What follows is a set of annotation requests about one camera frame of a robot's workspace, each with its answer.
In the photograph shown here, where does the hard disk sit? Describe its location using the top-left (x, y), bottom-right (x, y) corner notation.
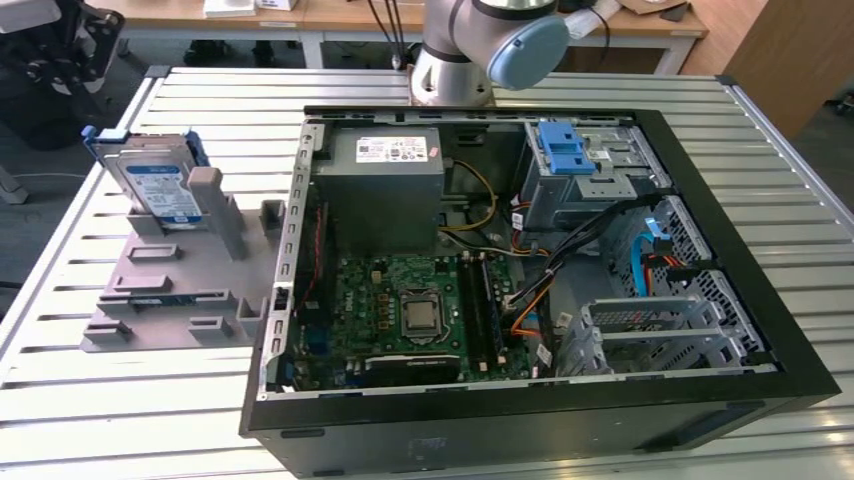
top-left (81, 125), bottom-right (214, 232)

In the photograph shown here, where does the orange power wire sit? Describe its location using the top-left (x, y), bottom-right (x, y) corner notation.
top-left (642, 253), bottom-right (714, 282)

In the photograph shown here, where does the silver disk bay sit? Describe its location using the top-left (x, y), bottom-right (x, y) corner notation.
top-left (577, 294), bottom-right (762, 376)

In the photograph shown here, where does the black chair base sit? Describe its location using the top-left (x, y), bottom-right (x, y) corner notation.
top-left (183, 38), bottom-right (233, 66)
top-left (250, 39), bottom-right (282, 66)

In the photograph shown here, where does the white stand foot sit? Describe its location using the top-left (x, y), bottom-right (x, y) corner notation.
top-left (0, 164), bottom-right (33, 205)

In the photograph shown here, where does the wooden top desk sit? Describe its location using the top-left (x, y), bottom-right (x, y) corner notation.
top-left (86, 0), bottom-right (710, 76)

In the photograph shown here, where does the grey parts rack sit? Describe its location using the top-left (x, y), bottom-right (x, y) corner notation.
top-left (78, 167), bottom-right (290, 354)

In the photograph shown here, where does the green RAM stick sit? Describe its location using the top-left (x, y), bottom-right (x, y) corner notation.
top-left (480, 257), bottom-right (510, 370)
top-left (126, 294), bottom-right (201, 307)

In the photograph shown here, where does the grey power supply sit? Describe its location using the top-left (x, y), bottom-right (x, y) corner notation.
top-left (311, 124), bottom-right (448, 259)

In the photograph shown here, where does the black case fan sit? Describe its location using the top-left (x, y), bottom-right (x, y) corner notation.
top-left (295, 199), bottom-right (339, 324)

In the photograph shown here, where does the green motherboard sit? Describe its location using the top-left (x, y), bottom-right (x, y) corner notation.
top-left (293, 252), bottom-right (536, 391)

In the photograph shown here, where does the silver CPU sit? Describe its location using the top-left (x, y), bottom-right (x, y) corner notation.
top-left (404, 298), bottom-right (441, 332)

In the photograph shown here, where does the blue drive latch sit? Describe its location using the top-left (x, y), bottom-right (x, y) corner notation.
top-left (537, 121), bottom-right (600, 176)

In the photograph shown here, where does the black RAM slot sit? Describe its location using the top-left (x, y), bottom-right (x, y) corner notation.
top-left (458, 252), bottom-right (489, 372)

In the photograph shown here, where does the black graphics card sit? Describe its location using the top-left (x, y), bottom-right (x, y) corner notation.
top-left (346, 352), bottom-right (464, 389)

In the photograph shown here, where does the silver drive cage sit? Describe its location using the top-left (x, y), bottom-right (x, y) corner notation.
top-left (520, 119), bottom-right (673, 234)

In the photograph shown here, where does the brown cardboard piece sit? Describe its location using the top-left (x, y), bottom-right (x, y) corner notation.
top-left (620, 0), bottom-right (690, 24)

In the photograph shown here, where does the black PC case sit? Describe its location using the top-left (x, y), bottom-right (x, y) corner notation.
top-left (238, 104), bottom-right (843, 479)

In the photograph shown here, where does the wooden cabinet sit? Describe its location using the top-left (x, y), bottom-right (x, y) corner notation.
top-left (680, 0), bottom-right (854, 146)

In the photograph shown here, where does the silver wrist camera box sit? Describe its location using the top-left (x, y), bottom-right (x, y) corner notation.
top-left (0, 0), bottom-right (57, 34)

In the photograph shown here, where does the red twisted fan wire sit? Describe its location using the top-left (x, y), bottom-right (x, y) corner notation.
top-left (303, 203), bottom-right (329, 314)

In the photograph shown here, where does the yellow wire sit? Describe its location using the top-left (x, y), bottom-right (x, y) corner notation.
top-left (437, 158), bottom-right (501, 234)

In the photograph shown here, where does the red orange wire bundle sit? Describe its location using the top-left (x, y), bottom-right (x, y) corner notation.
top-left (508, 197), bottom-right (556, 257)

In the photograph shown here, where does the black wire bundle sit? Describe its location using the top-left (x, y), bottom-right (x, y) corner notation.
top-left (504, 192), bottom-right (676, 309)

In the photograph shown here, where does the blue SATA wire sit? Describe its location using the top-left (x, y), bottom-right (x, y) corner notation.
top-left (629, 216), bottom-right (670, 300)

